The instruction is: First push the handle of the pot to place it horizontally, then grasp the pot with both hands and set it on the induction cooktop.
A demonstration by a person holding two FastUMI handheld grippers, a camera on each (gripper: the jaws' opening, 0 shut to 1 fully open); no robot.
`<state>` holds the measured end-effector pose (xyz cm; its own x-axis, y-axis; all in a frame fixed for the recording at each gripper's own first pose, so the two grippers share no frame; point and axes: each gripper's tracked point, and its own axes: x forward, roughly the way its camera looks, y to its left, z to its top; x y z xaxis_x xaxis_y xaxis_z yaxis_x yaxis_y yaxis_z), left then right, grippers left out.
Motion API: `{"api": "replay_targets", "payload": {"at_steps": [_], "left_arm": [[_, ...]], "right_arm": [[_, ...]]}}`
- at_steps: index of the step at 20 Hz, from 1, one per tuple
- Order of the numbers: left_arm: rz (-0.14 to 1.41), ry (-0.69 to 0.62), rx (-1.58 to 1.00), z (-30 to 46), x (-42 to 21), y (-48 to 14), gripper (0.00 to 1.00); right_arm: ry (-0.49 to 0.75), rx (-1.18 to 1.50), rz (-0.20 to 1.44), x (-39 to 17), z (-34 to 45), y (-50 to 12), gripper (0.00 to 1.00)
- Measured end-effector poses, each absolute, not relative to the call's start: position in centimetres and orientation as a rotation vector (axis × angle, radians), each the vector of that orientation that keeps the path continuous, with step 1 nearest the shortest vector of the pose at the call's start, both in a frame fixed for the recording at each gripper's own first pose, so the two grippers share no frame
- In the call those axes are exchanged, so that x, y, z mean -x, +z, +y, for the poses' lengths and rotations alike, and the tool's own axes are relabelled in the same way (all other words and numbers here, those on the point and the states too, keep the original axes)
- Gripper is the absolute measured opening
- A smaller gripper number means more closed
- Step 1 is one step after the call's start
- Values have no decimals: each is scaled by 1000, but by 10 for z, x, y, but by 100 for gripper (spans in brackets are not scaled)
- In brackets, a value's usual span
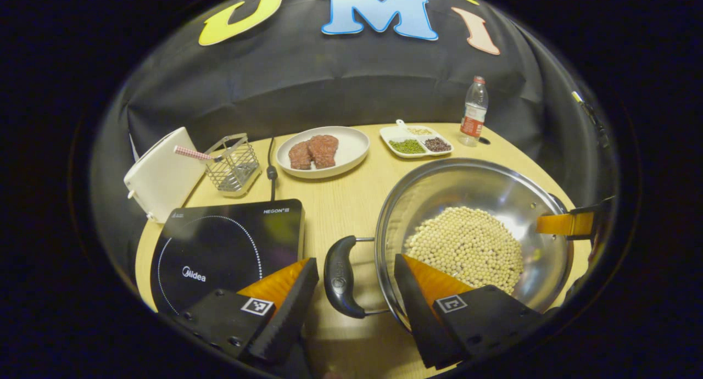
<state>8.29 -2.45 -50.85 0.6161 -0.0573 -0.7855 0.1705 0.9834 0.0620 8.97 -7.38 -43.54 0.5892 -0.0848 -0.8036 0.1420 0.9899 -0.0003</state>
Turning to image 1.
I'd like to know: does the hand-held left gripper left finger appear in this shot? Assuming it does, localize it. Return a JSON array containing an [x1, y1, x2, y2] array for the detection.
[[170, 257, 320, 366]]

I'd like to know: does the large brown meat piece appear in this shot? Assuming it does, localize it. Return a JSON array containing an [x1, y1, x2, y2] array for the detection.
[[307, 135, 339, 169]]

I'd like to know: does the clear plastic water bottle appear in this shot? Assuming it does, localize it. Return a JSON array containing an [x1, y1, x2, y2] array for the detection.
[[459, 76, 489, 147]]

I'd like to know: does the black backdrop cloth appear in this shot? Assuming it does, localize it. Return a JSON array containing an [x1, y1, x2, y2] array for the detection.
[[91, 0, 618, 292]]

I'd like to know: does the white toaster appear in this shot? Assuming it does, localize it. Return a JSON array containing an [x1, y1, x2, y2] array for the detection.
[[124, 127, 207, 224]]

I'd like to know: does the pile of yellow soybeans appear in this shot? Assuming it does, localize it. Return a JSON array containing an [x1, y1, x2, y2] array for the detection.
[[405, 206, 525, 296]]

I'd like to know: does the white divided bean dish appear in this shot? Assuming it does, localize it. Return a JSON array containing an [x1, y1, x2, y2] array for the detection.
[[380, 119, 455, 159]]

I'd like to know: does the wire utensil basket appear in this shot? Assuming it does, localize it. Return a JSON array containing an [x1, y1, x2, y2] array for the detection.
[[204, 133, 261, 198]]

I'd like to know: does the black induction cooktop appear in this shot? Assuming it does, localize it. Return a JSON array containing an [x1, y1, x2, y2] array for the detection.
[[149, 199, 306, 316]]

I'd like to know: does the stainless steel pot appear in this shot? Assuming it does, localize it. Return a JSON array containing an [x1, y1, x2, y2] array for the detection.
[[323, 158, 574, 331]]

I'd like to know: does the red checked straw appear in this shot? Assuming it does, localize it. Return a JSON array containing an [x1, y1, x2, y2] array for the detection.
[[174, 145, 223, 163]]

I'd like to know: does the dark tripod stand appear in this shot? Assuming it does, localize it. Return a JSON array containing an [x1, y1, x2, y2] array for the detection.
[[570, 91, 611, 149]]

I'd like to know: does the black power cable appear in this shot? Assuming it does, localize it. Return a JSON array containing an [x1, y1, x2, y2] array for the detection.
[[266, 137, 278, 202]]

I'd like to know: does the small brown meat piece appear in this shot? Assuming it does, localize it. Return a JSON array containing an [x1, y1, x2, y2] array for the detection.
[[288, 141, 313, 170]]

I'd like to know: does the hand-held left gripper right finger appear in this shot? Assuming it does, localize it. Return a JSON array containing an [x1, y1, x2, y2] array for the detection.
[[393, 253, 544, 370]]

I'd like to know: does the white round plate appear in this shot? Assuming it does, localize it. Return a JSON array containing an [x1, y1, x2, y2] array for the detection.
[[276, 126, 371, 180]]

